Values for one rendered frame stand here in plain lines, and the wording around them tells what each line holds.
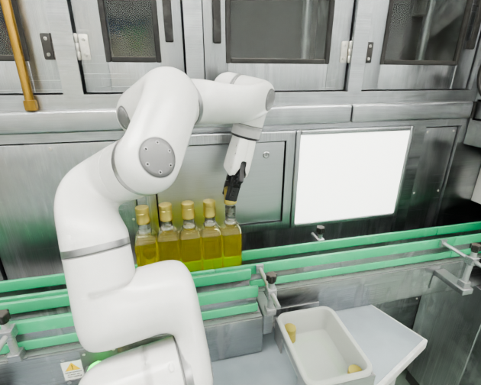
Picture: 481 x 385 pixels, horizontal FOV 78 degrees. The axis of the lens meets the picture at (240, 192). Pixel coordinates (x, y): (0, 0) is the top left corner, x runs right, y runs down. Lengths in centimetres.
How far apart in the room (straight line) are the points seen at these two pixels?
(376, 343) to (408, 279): 26
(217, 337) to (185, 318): 45
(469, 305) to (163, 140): 134
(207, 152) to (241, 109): 33
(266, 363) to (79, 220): 67
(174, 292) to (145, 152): 18
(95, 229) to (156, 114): 16
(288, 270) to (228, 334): 26
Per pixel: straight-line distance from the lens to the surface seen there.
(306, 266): 97
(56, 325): 86
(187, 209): 80
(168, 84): 44
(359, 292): 110
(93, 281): 42
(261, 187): 97
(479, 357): 156
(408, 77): 120
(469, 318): 152
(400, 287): 119
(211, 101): 57
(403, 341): 109
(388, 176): 119
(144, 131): 39
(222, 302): 82
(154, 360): 46
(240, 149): 73
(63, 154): 98
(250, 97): 60
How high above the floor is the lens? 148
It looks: 21 degrees down
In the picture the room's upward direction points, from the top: straight up
